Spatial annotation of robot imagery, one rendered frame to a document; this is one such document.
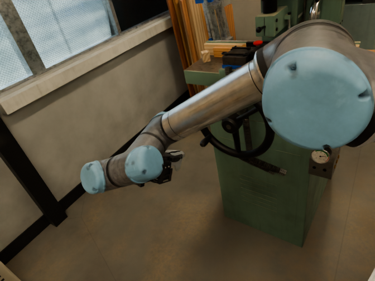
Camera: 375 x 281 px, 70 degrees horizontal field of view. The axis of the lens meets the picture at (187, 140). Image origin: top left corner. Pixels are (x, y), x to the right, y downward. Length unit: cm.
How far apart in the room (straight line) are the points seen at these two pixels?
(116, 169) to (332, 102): 43
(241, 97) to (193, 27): 197
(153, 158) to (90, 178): 15
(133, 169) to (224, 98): 23
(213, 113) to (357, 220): 130
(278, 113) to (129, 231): 150
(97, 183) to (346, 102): 49
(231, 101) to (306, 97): 22
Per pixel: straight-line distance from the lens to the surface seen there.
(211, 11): 192
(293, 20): 118
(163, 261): 157
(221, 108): 54
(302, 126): 35
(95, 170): 63
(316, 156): 102
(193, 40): 250
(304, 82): 32
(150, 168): 56
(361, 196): 185
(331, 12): 121
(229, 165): 132
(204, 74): 111
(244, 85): 51
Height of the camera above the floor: 131
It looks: 35 degrees down
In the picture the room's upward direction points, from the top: 13 degrees counter-clockwise
